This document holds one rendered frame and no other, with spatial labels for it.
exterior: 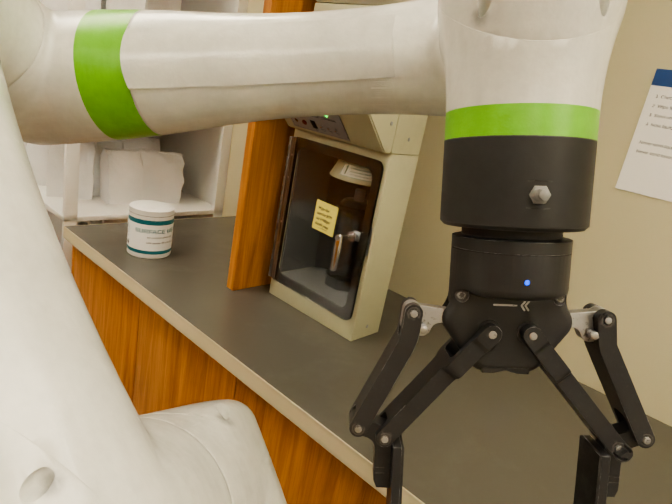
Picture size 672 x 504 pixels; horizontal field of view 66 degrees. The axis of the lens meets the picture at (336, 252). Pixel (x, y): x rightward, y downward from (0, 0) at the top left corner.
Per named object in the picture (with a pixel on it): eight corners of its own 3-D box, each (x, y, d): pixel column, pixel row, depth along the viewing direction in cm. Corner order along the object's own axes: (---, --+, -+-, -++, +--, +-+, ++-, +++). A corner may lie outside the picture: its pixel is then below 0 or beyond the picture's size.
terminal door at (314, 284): (272, 277, 147) (294, 135, 135) (350, 322, 128) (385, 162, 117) (270, 277, 147) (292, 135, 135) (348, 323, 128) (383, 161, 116)
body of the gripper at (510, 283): (553, 229, 38) (543, 353, 39) (436, 225, 38) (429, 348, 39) (604, 240, 30) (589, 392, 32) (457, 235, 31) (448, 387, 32)
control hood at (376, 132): (294, 126, 136) (300, 87, 133) (391, 154, 116) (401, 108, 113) (259, 123, 127) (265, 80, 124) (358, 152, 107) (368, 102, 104)
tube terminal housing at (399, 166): (328, 280, 168) (377, 24, 145) (408, 322, 148) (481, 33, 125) (268, 292, 150) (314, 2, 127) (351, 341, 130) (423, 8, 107)
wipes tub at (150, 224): (157, 243, 171) (161, 198, 166) (178, 256, 163) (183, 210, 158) (118, 246, 161) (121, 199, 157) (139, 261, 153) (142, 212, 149)
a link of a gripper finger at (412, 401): (508, 336, 33) (492, 321, 33) (385, 456, 34) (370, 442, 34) (491, 321, 37) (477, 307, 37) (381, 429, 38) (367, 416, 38)
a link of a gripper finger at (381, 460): (393, 418, 35) (349, 416, 35) (390, 488, 36) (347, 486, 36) (392, 409, 37) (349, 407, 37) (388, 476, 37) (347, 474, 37)
